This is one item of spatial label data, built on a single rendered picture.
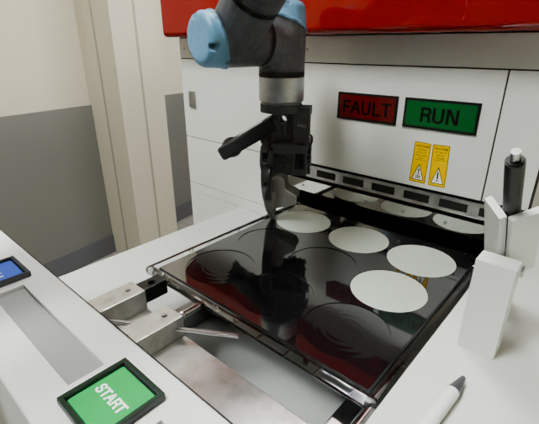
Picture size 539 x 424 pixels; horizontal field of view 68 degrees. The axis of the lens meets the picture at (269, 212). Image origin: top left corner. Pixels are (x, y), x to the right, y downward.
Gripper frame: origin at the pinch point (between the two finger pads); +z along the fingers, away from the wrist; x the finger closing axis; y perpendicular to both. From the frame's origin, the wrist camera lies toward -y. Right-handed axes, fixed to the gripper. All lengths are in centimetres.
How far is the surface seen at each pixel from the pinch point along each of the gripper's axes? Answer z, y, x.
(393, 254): 1.3, 22.2, -9.8
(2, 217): 47, -147, 77
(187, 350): 3.2, -2.2, -34.7
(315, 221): 1.2, 8.8, 0.2
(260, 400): 3.2, 7.6, -39.8
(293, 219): 1.2, 4.7, 0.3
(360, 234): 1.3, 17.0, -3.5
